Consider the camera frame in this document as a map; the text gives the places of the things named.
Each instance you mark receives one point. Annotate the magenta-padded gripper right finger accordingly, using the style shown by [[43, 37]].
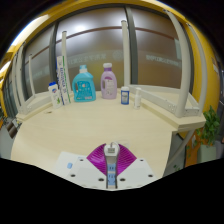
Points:
[[128, 161]]

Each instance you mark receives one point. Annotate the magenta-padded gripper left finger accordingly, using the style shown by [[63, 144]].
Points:
[[95, 160]]

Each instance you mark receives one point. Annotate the white charger block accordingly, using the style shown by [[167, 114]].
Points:
[[111, 151]]

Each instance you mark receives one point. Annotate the white power strip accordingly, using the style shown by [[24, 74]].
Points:
[[65, 160]]

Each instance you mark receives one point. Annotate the small white spray bottle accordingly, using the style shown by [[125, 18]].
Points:
[[137, 99]]

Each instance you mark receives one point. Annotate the small blue white jar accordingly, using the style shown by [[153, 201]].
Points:
[[125, 96]]

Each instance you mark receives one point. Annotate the blue detergent bottle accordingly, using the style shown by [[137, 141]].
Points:
[[84, 86]]

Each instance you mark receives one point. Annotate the white bottle with blue cap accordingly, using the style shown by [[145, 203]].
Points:
[[55, 96]]

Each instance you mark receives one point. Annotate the purple detergent bottle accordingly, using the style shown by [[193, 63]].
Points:
[[109, 83]]

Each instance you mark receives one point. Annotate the white green toothpaste box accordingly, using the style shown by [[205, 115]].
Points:
[[63, 81]]

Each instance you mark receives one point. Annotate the green potted plant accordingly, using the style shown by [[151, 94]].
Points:
[[210, 128]]

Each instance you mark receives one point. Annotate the white metal frame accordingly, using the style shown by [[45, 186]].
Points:
[[125, 50]]

